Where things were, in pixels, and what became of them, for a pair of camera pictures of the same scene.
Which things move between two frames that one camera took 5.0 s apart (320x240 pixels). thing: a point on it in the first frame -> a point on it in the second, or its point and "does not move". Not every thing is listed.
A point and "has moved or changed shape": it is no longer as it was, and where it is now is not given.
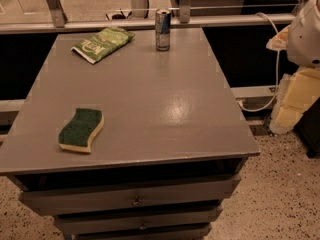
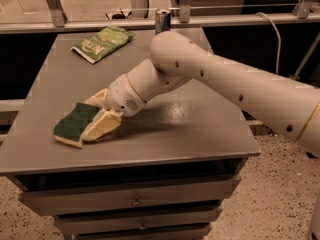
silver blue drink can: [162, 29] does not move
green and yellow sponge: [77, 135] has moved or changed shape
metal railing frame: [59, 21] does not move
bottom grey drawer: [144, 233] does not move
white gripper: [305, 40] -> [122, 95]
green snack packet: [103, 43] does not move
